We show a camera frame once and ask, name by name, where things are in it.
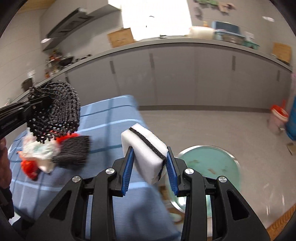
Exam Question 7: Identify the white sponge with black stripe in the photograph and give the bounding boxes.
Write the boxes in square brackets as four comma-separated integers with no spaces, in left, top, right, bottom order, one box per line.
[121,123,168,184]

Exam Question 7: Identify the black foam net sleeve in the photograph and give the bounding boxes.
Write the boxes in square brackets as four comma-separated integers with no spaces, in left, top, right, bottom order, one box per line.
[27,80,81,143]

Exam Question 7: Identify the grey kitchen cabinets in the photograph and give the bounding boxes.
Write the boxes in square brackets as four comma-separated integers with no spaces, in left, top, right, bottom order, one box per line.
[14,37,294,112]

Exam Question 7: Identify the operator hand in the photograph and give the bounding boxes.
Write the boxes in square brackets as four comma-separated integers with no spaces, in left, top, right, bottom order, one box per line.
[0,138,12,189]

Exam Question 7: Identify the dark pot on counter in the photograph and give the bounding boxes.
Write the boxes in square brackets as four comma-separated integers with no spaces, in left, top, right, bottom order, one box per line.
[21,78,33,92]

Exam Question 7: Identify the blue checkered tablecloth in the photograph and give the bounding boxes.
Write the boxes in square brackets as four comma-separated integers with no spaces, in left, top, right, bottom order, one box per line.
[8,95,181,240]

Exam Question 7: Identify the red plastic bag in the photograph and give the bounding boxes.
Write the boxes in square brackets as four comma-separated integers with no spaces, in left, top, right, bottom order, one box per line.
[21,133,79,180]

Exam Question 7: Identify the black foam net on table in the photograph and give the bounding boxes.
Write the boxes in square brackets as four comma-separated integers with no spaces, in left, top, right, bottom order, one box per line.
[52,136,91,167]

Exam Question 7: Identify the condiment bottles on rack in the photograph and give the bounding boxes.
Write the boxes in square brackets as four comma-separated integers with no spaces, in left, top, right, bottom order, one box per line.
[45,49,63,78]

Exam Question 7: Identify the black wok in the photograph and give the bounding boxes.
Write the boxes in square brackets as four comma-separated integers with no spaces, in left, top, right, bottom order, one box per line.
[59,56,74,67]

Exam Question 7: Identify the pink bucket with red bag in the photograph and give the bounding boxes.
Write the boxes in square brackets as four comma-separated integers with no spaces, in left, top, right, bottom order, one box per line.
[267,100,289,135]

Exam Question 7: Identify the black range hood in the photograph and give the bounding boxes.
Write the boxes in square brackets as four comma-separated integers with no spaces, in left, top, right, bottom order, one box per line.
[42,4,120,51]

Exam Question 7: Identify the blue gas cylinder on floor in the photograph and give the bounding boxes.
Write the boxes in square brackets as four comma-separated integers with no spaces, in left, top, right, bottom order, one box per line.
[285,97,296,141]

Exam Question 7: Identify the wooden cutting board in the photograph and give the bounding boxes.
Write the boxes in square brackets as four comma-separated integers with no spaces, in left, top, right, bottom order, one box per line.
[107,28,135,48]

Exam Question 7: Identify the blue dish rack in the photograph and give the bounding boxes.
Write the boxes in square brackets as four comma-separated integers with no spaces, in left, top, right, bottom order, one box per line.
[212,21,259,50]

